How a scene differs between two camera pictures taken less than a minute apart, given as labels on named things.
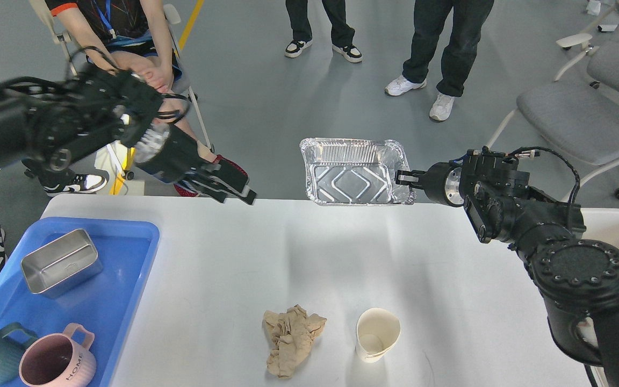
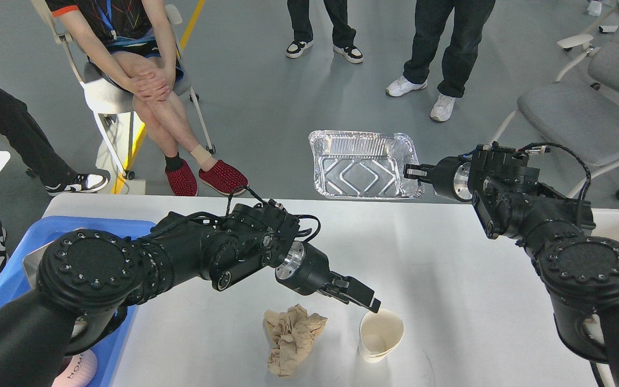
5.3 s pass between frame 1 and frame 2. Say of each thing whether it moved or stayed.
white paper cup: stayed
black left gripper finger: moved
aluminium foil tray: moved
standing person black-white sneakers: stayed
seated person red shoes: stayed
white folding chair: stayed
